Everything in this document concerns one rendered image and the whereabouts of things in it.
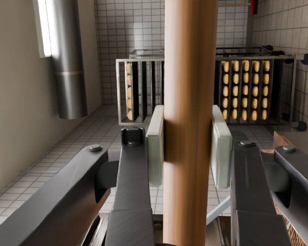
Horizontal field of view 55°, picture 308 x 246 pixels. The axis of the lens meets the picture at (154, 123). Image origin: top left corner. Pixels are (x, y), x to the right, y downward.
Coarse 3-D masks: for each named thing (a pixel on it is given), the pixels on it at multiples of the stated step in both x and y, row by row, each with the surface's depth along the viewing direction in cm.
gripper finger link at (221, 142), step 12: (216, 108) 20; (216, 120) 18; (216, 132) 16; (228, 132) 15; (216, 144) 16; (228, 144) 15; (216, 156) 15; (228, 156) 15; (216, 168) 15; (228, 168) 15; (216, 180) 16; (228, 180) 16
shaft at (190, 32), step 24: (168, 0) 16; (192, 0) 15; (216, 0) 16; (168, 24) 16; (192, 24) 16; (216, 24) 16; (168, 48) 17; (192, 48) 16; (168, 72) 17; (192, 72) 16; (168, 96) 18; (192, 96) 17; (168, 120) 18; (192, 120) 17; (168, 144) 18; (192, 144) 18; (168, 168) 19; (192, 168) 18; (168, 192) 19; (192, 192) 19; (168, 216) 20; (192, 216) 19; (168, 240) 20; (192, 240) 20
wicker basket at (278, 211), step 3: (261, 150) 172; (264, 150) 172; (267, 150) 171; (270, 150) 171; (273, 150) 171; (273, 153) 167; (273, 201) 181; (276, 207) 181; (276, 210) 181; (279, 210) 177; (279, 213) 177; (282, 213) 171; (285, 219) 123; (285, 222) 124; (288, 222) 124; (300, 237) 125; (297, 243) 149
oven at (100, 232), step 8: (104, 216) 197; (160, 216) 196; (224, 216) 194; (104, 224) 189; (160, 224) 192; (224, 224) 186; (96, 232) 181; (104, 232) 181; (160, 232) 194; (224, 232) 178; (96, 240) 174; (104, 240) 178; (160, 240) 196
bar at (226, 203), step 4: (228, 196) 115; (224, 200) 116; (228, 200) 114; (220, 204) 116; (224, 204) 115; (228, 204) 114; (216, 208) 116; (220, 208) 115; (224, 208) 115; (212, 212) 116; (216, 212) 116; (220, 212) 116; (208, 216) 117; (212, 216) 116; (216, 216) 116; (208, 220) 117; (212, 220) 117
